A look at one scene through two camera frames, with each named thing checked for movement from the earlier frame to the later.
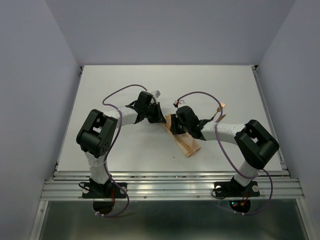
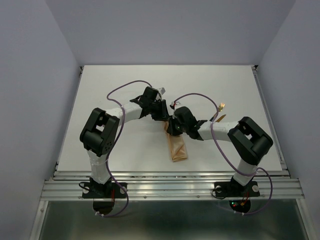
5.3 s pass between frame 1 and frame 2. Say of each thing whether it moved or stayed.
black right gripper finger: stayed
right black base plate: stayed
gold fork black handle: stayed
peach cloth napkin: moved
